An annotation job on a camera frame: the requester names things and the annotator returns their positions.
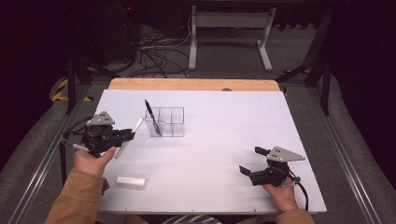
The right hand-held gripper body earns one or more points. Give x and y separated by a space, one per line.
277 169

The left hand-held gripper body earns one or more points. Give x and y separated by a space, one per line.
101 135

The white pen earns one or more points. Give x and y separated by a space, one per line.
137 126

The black pen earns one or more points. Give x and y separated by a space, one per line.
152 116

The clear acrylic organizer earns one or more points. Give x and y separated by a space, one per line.
171 122

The person's right hand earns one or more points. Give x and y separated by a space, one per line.
281 197

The person's left hand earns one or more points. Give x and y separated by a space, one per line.
91 163

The white table cover board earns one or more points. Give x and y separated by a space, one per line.
218 140

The white eraser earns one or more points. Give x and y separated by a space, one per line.
131 182

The yellow black hazard tape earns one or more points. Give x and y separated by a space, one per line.
59 97

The black metal stand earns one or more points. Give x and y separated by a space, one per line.
71 87
325 90

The person's striped shirt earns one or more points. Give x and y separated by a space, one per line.
190 219

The aluminium floor rail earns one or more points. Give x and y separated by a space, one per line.
37 180
342 155

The white metal stand frame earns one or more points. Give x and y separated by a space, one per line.
230 19

